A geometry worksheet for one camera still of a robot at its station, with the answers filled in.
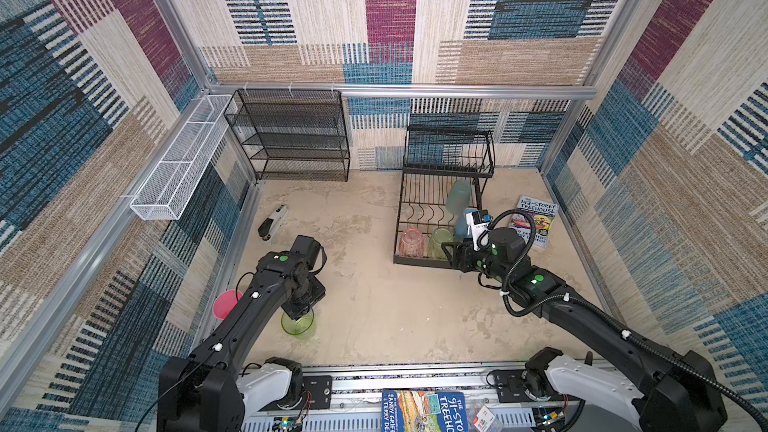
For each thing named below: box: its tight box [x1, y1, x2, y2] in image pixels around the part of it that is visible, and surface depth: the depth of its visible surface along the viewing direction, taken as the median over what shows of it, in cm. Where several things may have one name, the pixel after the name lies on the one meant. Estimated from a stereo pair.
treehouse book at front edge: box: [382, 390, 469, 432], surface depth 70 cm
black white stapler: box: [258, 204, 287, 242], surface depth 104 cm
